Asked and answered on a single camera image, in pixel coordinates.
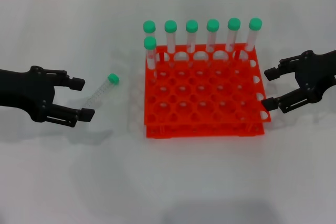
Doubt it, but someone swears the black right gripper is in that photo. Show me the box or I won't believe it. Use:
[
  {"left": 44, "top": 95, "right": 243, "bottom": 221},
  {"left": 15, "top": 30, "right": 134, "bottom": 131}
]
[{"left": 261, "top": 49, "right": 336, "bottom": 115}]

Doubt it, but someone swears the orange test tube rack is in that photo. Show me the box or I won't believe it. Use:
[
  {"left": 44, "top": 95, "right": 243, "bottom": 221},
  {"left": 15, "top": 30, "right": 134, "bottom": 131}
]
[{"left": 143, "top": 43, "right": 272, "bottom": 140}]

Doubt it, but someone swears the clear test tube green cap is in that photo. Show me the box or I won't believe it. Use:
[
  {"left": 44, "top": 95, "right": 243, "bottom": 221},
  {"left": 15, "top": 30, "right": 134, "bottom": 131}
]
[
  {"left": 206, "top": 19, "right": 220, "bottom": 65},
  {"left": 82, "top": 72, "right": 120, "bottom": 111},
  {"left": 143, "top": 37, "right": 158, "bottom": 83},
  {"left": 143, "top": 20, "right": 158, "bottom": 41},
  {"left": 164, "top": 20, "right": 177, "bottom": 67},
  {"left": 185, "top": 20, "right": 198, "bottom": 66},
  {"left": 227, "top": 18, "right": 242, "bottom": 62},
  {"left": 244, "top": 18, "right": 263, "bottom": 59}
]

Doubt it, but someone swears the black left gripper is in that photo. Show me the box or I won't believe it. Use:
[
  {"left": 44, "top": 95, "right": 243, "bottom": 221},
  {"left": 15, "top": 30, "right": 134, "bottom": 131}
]
[{"left": 0, "top": 65, "right": 96, "bottom": 128}]

